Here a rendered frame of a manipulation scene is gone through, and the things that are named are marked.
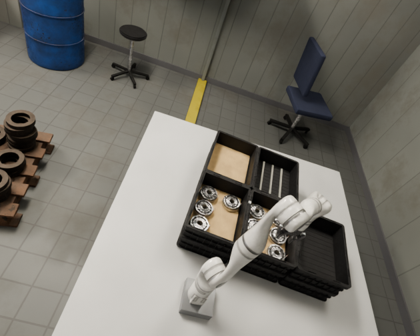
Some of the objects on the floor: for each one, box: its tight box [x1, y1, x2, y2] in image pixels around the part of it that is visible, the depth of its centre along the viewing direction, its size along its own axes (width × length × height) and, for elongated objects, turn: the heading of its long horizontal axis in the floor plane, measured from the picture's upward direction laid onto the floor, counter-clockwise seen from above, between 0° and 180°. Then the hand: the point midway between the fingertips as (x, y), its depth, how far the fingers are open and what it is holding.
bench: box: [52, 111, 379, 336], centre depth 207 cm, size 160×160×70 cm
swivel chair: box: [267, 37, 333, 149], centre depth 350 cm, size 64×61×110 cm
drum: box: [19, 0, 85, 71], centre depth 316 cm, size 61×61×93 cm
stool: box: [110, 25, 149, 88], centre depth 346 cm, size 49×46×58 cm
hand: (284, 238), depth 146 cm, fingers open, 5 cm apart
